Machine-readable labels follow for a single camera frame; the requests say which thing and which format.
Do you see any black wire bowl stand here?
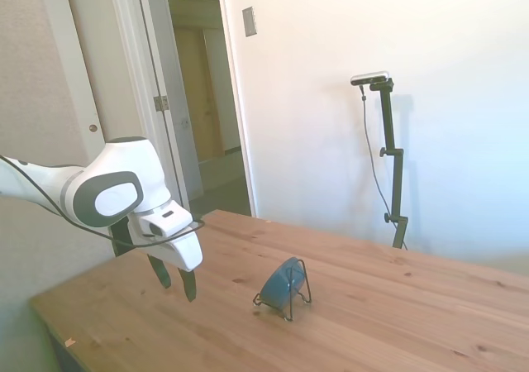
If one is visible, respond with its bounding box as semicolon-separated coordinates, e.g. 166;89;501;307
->
251;258;313;322

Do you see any white open door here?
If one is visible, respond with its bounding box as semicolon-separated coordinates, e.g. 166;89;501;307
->
138;0;204;212

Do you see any silver stereo camera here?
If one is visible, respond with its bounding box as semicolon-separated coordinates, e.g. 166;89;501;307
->
350;70;392;87

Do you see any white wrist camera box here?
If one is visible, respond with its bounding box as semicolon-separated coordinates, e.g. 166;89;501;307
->
138;207;196;241

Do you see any white closet door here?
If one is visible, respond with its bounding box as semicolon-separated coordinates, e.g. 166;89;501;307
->
61;0;125;152

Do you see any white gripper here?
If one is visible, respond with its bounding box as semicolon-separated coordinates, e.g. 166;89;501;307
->
131;200;204;303

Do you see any brown wooden hallway door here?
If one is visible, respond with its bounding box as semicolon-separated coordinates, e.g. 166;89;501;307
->
173;27;226;163

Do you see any black articulated camera stand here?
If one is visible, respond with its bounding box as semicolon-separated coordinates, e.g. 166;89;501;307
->
369;79;410;250

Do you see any blue ceramic bowl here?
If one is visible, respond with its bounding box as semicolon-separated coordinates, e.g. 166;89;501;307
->
259;256;307;309

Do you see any grey wall switch plate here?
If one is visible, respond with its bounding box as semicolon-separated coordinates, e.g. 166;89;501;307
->
241;6;258;38

